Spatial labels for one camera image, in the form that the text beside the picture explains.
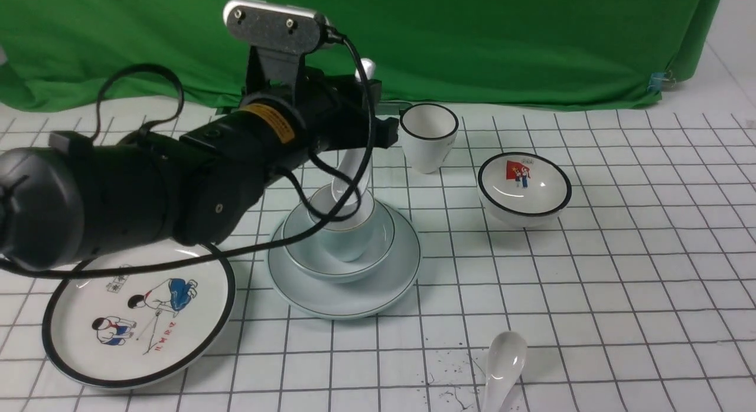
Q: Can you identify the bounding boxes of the black camera cable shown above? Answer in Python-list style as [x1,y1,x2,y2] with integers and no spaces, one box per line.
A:
[0,31,377,281]

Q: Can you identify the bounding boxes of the white plate with children picture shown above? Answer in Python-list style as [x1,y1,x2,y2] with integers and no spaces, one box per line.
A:
[41,241,237,390]

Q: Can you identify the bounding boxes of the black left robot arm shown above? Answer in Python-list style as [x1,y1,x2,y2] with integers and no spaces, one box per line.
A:
[2,68,399,279]

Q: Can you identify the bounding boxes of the pale blue cup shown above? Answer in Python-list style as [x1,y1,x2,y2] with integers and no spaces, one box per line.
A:
[314,191,375,262]

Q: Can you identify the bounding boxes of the pale blue shallow bowl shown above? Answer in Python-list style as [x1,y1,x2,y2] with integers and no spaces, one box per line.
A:
[283,202,395,283]

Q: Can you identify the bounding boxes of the green backdrop cloth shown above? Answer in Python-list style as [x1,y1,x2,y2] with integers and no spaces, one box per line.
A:
[1,0,720,112]

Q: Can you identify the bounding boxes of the white ceramic spoon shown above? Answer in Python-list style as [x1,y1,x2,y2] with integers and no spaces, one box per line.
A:
[480,331,527,411]

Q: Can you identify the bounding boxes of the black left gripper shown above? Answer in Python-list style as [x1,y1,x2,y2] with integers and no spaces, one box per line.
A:
[245,46,398,168]

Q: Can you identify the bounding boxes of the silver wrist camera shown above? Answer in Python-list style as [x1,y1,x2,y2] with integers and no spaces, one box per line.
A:
[222,0,331,55]

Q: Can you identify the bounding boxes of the white cup with bicycle print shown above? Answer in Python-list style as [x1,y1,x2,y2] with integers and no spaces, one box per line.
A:
[399,103,460,174]

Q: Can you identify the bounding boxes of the white grid tablecloth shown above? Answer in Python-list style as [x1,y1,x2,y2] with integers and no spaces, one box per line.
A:
[0,108,756,412]

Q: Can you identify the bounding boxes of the pale blue plate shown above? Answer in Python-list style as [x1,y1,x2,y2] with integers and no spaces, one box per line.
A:
[265,202,423,320]

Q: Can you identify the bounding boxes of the blue binder clip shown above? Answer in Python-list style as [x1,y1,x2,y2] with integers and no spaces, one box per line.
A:
[646,70,677,92]

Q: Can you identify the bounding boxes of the white bowl with flag picture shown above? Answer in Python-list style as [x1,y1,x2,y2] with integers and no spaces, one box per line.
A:
[476,152,573,227]

